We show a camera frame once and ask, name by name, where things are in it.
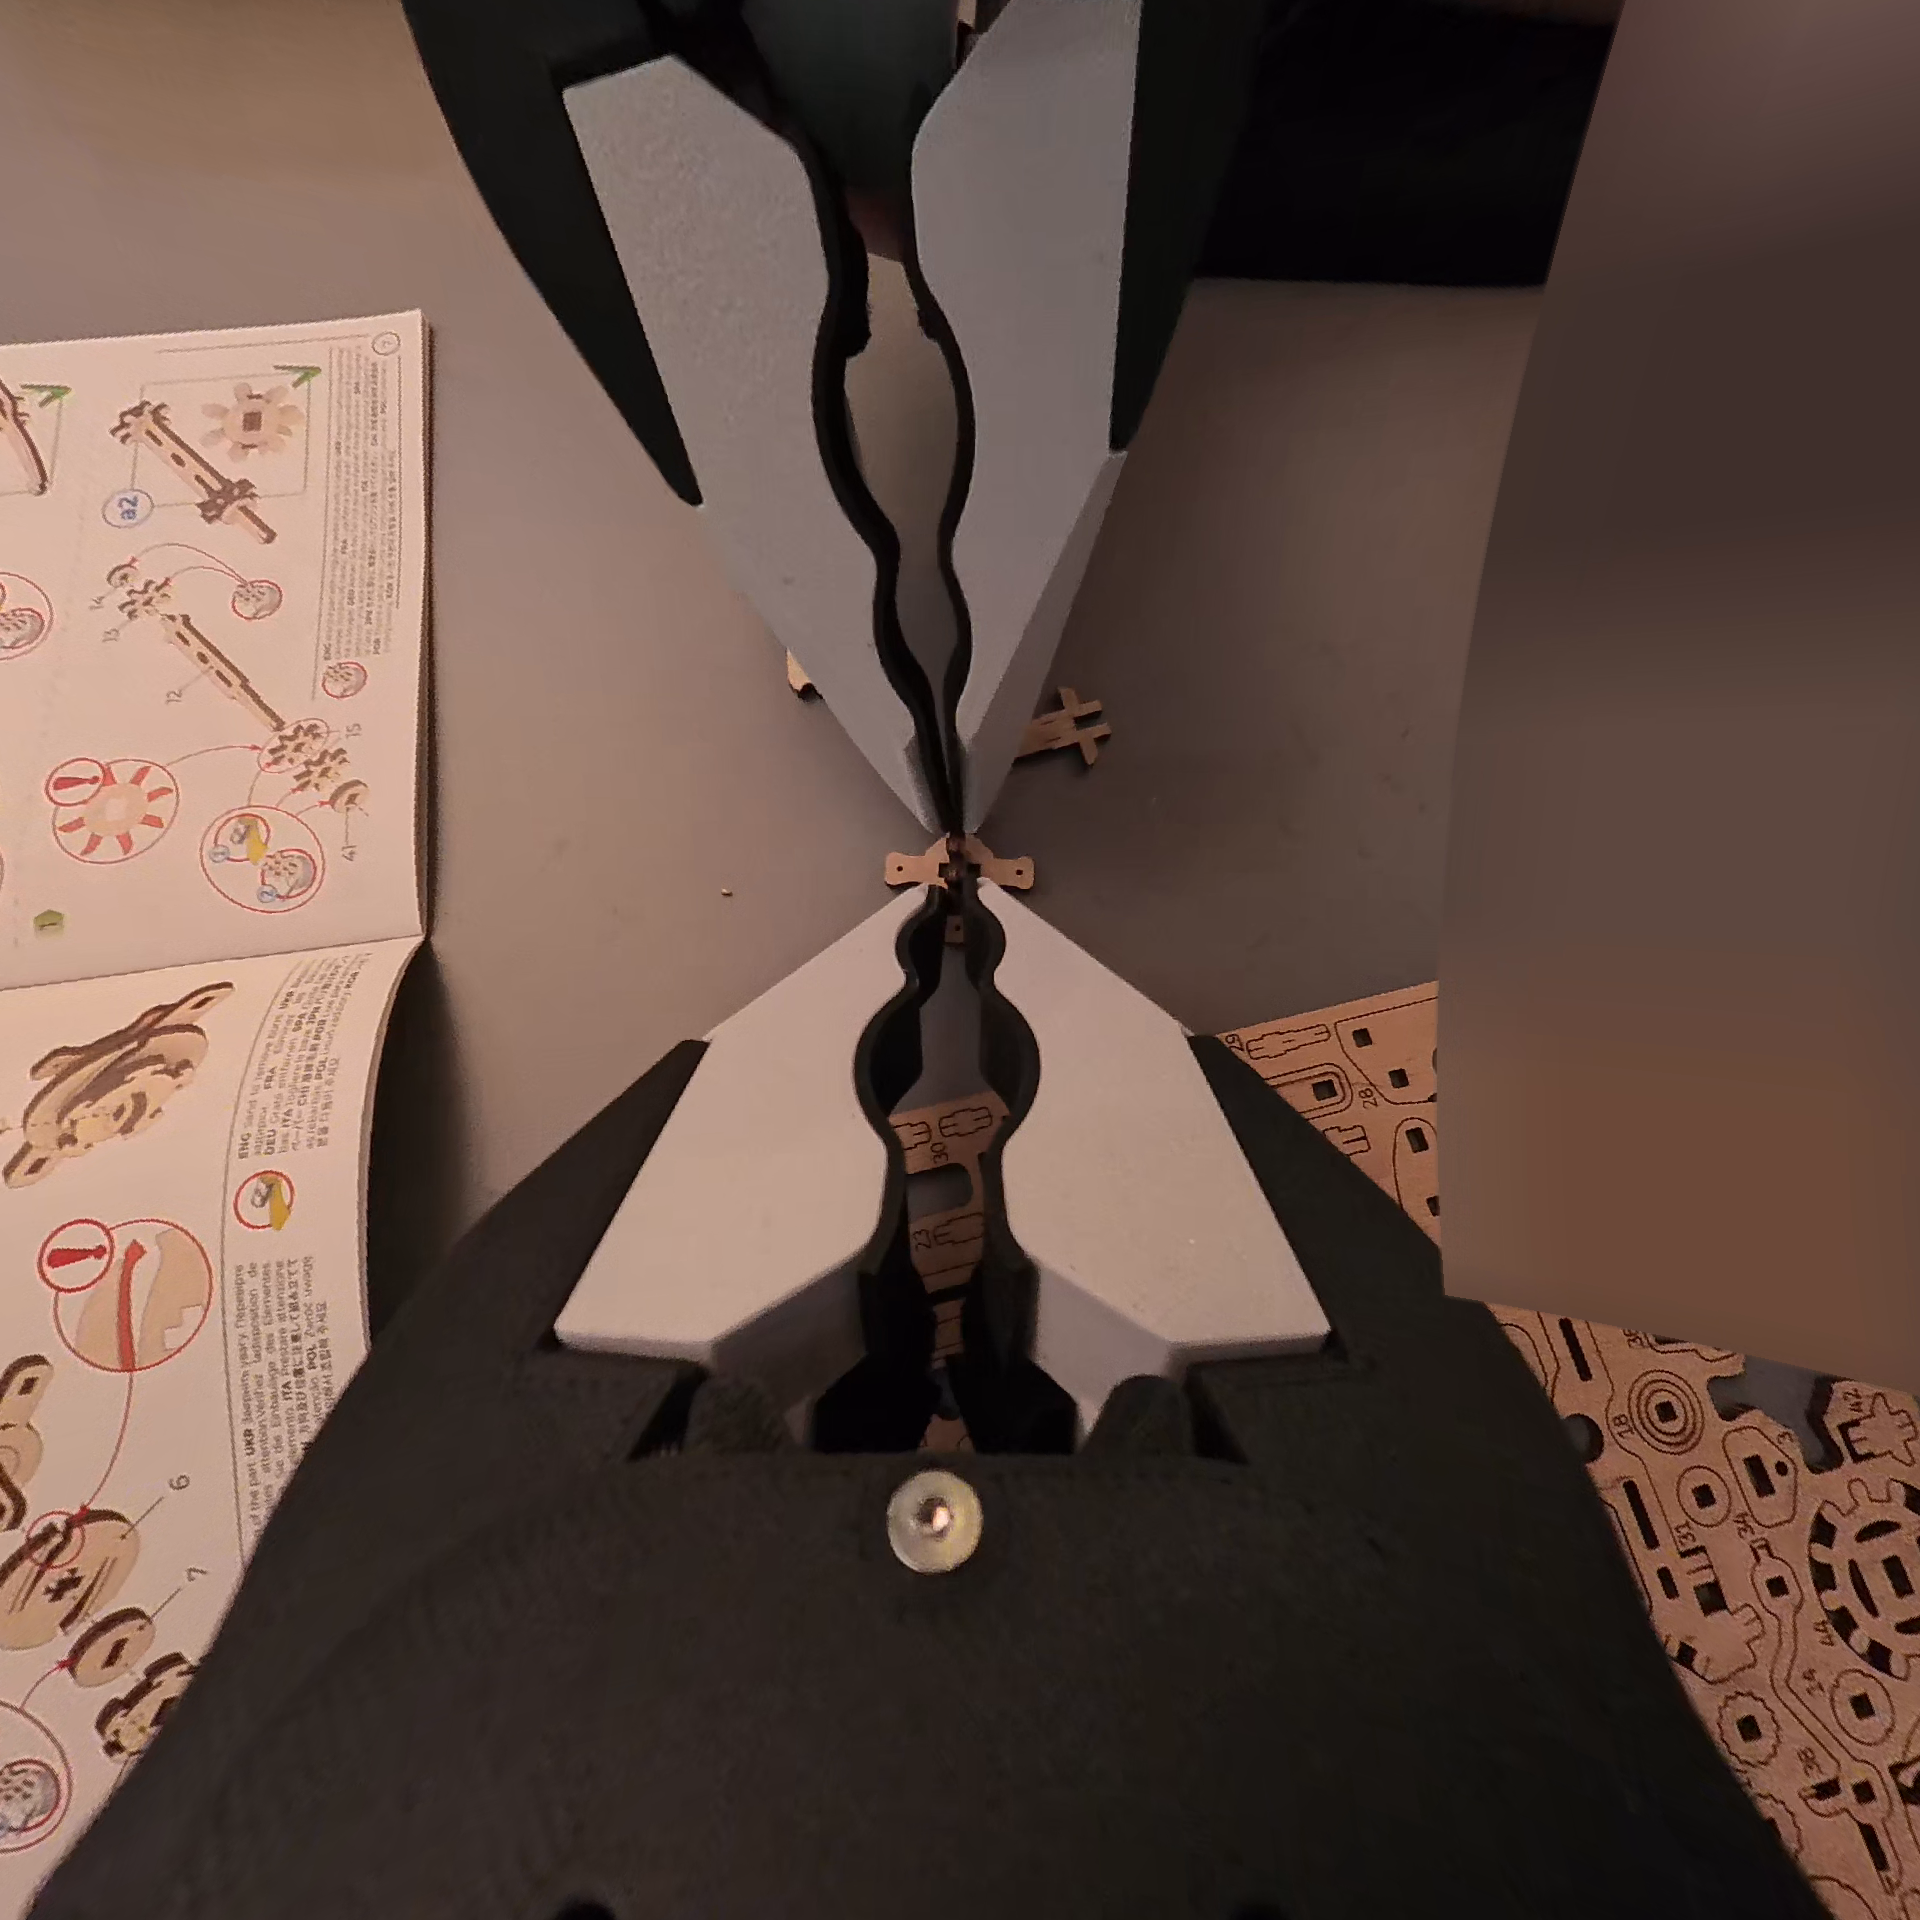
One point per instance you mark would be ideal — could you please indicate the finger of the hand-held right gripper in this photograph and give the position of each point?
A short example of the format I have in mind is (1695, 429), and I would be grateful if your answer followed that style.
(706, 301)
(1051, 301)

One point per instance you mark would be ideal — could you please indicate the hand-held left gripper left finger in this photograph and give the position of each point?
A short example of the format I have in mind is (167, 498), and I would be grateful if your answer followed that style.
(722, 1201)

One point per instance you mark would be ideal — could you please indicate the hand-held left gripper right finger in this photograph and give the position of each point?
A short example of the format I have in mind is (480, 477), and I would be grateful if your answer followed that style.
(1172, 1201)

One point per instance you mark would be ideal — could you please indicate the notched wooden bar part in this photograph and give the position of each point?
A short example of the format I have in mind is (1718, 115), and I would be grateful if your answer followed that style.
(1004, 870)

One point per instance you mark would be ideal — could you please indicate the cross-shaped wooden part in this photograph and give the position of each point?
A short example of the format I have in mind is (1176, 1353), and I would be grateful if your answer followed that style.
(1074, 730)

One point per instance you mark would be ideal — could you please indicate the small wooden model part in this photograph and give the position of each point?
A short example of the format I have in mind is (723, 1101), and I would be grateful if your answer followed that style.
(802, 674)

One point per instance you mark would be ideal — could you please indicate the laser-cut wooden parts sheet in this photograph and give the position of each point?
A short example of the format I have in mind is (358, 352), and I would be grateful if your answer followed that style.
(1724, 1575)

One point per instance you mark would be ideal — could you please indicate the illustrated instruction booklet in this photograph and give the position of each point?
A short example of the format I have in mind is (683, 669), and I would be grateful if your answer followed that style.
(149, 674)

